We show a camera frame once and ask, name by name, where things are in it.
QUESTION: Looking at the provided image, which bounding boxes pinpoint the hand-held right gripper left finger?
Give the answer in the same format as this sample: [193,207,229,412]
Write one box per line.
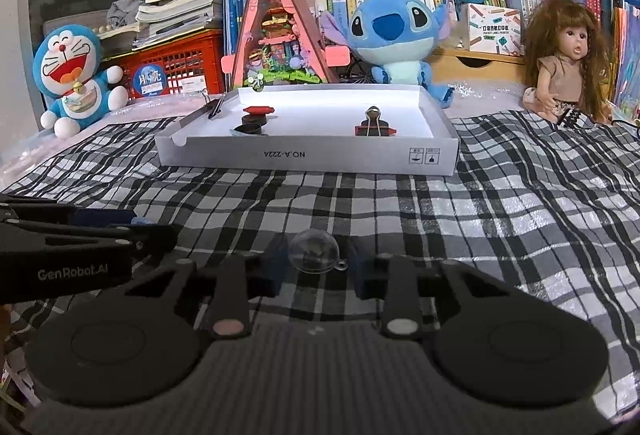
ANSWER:
[125,235,290,340]

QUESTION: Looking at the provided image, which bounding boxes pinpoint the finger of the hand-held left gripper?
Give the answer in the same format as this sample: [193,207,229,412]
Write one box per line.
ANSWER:
[0,195,139,228]
[0,224,179,267]

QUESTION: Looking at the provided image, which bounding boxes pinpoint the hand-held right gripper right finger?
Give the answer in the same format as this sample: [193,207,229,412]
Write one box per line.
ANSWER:
[351,240,524,337]

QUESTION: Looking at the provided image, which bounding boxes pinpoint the white cardboard box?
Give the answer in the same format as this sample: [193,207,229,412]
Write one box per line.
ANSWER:
[154,83,460,177]

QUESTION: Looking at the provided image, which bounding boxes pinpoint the black binder clip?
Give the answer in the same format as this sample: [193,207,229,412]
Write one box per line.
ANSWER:
[202,89,226,119]
[363,107,386,136]

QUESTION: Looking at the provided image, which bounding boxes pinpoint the blue white cat plush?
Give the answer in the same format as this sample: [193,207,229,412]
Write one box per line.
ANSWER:
[32,23,126,139]

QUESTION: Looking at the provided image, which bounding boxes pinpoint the round blue label card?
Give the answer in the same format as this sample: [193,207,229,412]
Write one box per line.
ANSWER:
[132,66,169,98]

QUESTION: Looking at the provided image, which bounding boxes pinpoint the black white plaid blanket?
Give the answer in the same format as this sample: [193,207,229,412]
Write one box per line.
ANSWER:
[0,107,640,422]

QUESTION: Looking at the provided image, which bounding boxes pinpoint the red plastic crate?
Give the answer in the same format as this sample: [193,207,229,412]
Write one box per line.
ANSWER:
[102,28,225,104]

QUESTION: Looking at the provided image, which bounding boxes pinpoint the grey plastic bin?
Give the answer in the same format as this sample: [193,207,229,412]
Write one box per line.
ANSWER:
[42,9,114,42]

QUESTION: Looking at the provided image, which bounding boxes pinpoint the grey cloth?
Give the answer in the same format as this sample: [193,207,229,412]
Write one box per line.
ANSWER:
[106,0,146,32]

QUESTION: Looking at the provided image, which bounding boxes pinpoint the pink triangular house model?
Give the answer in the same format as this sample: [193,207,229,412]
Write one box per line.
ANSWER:
[221,0,351,92]

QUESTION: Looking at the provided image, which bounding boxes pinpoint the wooden drawer box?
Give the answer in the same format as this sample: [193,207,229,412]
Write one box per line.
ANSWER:
[430,45,529,86]

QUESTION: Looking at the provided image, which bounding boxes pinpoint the blue big-eared plush toy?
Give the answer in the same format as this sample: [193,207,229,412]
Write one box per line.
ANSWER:
[319,0,456,109]

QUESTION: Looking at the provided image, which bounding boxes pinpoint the white illustrated carton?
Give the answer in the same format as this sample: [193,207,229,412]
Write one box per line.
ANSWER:
[458,3,522,57]

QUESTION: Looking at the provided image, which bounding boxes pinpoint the long-haired doll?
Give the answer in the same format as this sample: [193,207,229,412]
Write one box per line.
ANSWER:
[521,0,617,126]

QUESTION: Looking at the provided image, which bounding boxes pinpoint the row of thin picture books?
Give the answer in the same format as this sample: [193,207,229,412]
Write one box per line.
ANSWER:
[610,0,640,122]

